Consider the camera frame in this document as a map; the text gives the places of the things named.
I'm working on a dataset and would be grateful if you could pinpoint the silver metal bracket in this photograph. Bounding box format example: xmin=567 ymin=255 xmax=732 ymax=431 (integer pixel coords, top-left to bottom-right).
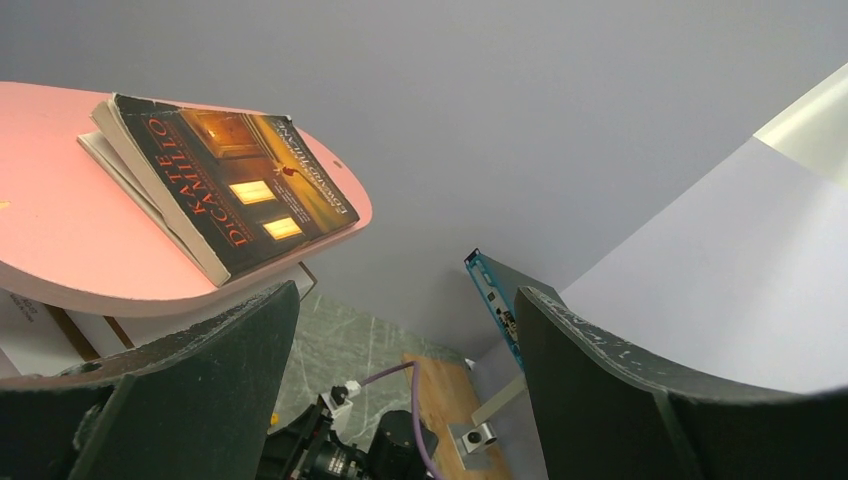
xmin=448 ymin=374 xmax=527 ymax=471

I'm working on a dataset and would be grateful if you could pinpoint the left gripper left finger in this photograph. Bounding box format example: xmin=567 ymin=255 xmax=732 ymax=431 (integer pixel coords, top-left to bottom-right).
xmin=1 ymin=282 xmax=300 ymax=479

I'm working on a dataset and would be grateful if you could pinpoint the dark orange Edward Tulane novel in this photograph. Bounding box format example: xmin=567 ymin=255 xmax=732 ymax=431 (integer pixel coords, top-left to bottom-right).
xmin=77 ymin=93 xmax=361 ymax=286

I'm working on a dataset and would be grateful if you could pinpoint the pink three-tier shelf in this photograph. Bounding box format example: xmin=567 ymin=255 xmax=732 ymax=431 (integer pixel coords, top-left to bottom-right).
xmin=1 ymin=81 xmax=373 ymax=318

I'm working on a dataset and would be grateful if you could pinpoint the dark teal flat box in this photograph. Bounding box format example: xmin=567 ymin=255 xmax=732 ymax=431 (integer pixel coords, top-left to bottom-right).
xmin=464 ymin=248 xmax=564 ymax=371

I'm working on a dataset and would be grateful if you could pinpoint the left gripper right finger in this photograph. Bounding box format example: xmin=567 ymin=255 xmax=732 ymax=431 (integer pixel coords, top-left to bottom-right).
xmin=514 ymin=286 xmax=847 ymax=479

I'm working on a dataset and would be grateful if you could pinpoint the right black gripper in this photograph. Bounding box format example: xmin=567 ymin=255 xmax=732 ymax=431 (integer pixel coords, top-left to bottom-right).
xmin=255 ymin=400 xmax=371 ymax=480

